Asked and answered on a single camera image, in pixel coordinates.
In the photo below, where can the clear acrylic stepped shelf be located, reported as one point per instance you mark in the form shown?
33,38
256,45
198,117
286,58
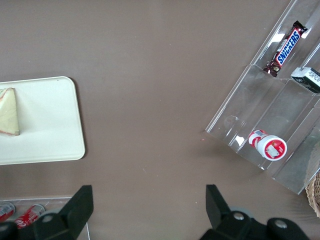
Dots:
252,100

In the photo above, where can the snickers chocolate bar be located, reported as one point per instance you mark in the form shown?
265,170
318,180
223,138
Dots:
287,47

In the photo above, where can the cream rectangular tray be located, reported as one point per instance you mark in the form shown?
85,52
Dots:
50,120

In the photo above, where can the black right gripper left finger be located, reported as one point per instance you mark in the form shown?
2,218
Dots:
72,215

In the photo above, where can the small light wicker basket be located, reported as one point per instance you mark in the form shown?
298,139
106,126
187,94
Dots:
314,197

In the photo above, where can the triangle sandwich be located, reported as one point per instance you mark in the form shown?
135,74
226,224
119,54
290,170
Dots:
8,112

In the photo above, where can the small black white box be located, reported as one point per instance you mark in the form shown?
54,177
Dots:
308,78

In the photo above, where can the red cola bottle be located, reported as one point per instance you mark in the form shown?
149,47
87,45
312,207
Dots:
28,216
6,212

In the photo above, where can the clear acrylic bottle rack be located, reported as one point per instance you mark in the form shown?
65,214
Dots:
37,200

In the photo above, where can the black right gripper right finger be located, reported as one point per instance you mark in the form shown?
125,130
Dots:
225,225

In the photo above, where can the white red yogurt bottle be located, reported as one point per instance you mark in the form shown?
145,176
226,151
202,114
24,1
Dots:
270,146

